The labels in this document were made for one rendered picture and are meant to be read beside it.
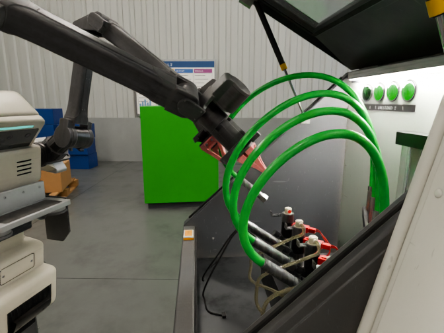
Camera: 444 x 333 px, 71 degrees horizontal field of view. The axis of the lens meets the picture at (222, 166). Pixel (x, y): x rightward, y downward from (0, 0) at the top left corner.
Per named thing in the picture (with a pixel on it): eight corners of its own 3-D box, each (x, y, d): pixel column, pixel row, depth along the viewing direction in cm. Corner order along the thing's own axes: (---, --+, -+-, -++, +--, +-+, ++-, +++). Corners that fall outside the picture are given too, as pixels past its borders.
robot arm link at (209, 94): (174, 90, 71) (173, 109, 64) (205, 50, 66) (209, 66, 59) (215, 118, 76) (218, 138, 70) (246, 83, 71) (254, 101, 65)
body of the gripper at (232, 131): (258, 133, 66) (233, 109, 66) (224, 166, 69) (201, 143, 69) (259, 131, 73) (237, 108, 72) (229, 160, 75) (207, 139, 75)
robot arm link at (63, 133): (92, 21, 110) (69, 8, 101) (123, 22, 105) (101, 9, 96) (76, 146, 115) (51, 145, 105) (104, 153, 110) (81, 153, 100)
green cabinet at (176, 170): (212, 189, 496) (212, 105, 470) (218, 206, 412) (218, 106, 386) (151, 191, 485) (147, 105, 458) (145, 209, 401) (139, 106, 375)
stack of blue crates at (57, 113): (27, 169, 636) (19, 108, 611) (41, 164, 684) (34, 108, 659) (88, 170, 634) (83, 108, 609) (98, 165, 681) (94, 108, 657)
